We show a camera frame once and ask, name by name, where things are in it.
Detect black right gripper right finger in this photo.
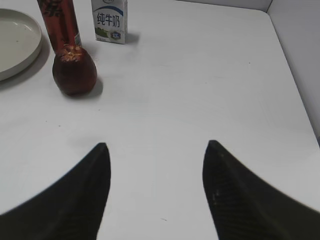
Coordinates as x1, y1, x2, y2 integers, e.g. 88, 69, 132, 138
202, 140, 320, 240

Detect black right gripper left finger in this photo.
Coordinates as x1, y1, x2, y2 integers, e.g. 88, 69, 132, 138
0, 142, 111, 240

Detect beige round plate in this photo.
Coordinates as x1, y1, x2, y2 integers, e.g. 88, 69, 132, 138
0, 8, 42, 81

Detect dark red apple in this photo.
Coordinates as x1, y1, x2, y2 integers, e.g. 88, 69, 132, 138
52, 44, 98, 96

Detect red soda can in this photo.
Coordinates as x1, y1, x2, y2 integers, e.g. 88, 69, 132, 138
37, 0, 81, 53

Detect white milk carton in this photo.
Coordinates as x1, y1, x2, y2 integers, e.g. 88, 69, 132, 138
91, 0, 128, 45

